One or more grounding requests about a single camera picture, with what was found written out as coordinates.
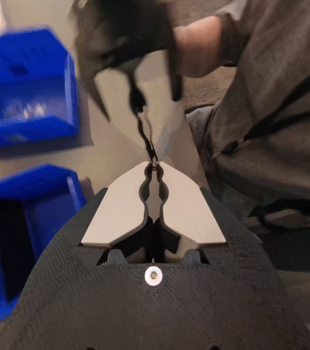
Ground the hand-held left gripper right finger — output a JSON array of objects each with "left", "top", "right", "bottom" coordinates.
[{"left": 158, "top": 161, "right": 227, "bottom": 245}]

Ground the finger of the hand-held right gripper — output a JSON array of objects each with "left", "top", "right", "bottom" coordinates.
[
  {"left": 94, "top": 72, "right": 155, "bottom": 160},
  {"left": 134, "top": 50, "right": 184, "bottom": 162}
]

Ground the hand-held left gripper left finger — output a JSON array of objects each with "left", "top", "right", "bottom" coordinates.
[{"left": 80, "top": 161, "right": 150, "bottom": 246}]

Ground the blue storage bin with divider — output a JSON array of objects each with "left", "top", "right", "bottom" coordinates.
[{"left": 0, "top": 163, "right": 87, "bottom": 329}]

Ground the blue plastic storage bin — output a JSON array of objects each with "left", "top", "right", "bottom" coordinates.
[{"left": 0, "top": 27, "right": 80, "bottom": 150}]

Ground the black bin divider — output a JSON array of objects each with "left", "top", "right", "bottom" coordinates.
[{"left": 0, "top": 196, "right": 36, "bottom": 301}]

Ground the black lanyard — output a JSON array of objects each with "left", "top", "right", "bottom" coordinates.
[{"left": 212, "top": 63, "right": 310, "bottom": 160}]

